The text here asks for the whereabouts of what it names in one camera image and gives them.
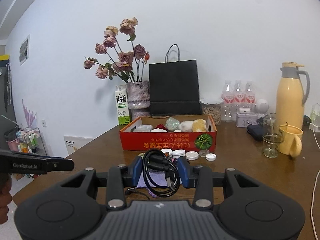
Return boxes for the purple knitted pouch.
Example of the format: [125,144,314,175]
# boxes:
[136,171,180,198]

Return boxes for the small clear plastic cup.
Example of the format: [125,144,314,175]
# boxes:
[199,149,210,157]

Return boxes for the dark blue pouch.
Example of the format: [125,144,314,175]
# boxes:
[247,125,264,141]

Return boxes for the white power cable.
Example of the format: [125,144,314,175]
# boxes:
[310,103,320,237]

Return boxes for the red fabric rose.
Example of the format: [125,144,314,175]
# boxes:
[156,124,168,131]

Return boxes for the clear glass cup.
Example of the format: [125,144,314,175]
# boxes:
[262,114,288,159]

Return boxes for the purple marbled ceramic vase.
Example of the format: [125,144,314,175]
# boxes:
[126,81,150,120]

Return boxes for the green white milk carton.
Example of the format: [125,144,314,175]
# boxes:
[114,85,130,125]

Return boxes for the white bottle cap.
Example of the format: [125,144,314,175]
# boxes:
[206,153,216,161]

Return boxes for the black cable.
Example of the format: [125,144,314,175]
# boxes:
[141,148,181,198]

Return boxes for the white and yellow plush toy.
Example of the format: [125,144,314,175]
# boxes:
[178,119,207,132]

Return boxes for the yellow thermos jug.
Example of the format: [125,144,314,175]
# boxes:
[276,62,310,129]

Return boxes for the water bottle pack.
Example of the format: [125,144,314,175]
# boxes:
[221,80,254,122]

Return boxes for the small white round robot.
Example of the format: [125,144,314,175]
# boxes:
[255,99,269,118]

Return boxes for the white earbuds case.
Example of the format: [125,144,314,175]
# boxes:
[239,107,251,114]

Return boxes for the white jar lid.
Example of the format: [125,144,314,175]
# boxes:
[172,149,185,159]
[161,148,173,155]
[185,151,199,160]

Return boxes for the white power strip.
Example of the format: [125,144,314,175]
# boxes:
[309,123,320,133]

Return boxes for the dried pink rose bouquet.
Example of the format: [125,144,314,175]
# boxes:
[83,17,150,83]

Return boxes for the wire storage rack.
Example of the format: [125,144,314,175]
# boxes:
[4,127,48,156]

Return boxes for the orange cardboard box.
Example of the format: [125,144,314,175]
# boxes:
[119,115,217,152]

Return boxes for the yellow plastic mug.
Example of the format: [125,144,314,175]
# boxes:
[279,125,303,158]

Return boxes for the black paper shopping bag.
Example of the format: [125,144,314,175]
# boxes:
[149,50,202,116]

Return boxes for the clear container with pellets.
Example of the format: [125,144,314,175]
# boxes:
[200,99,222,125]

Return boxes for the left human hand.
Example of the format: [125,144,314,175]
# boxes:
[0,173,12,224]

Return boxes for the white cardboard box on floor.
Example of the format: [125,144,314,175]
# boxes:
[63,136,93,155]

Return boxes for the crumpled iridescent plastic wrap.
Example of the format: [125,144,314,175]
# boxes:
[164,116,181,132]

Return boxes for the white plastic bag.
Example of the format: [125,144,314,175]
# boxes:
[151,128,168,133]

